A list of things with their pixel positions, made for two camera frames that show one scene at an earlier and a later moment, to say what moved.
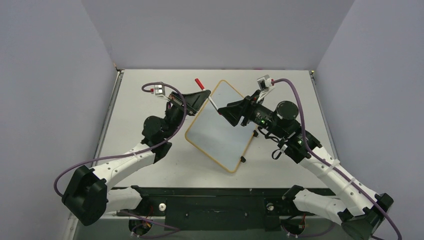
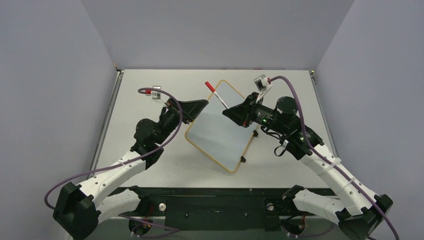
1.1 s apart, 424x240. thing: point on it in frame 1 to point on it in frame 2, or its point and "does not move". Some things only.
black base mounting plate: [254, 209] does not move
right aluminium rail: [312, 74] does not move
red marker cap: [199, 83] to [210, 86]
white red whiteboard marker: [213, 103] to [214, 91]
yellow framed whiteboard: [212, 134] does not move
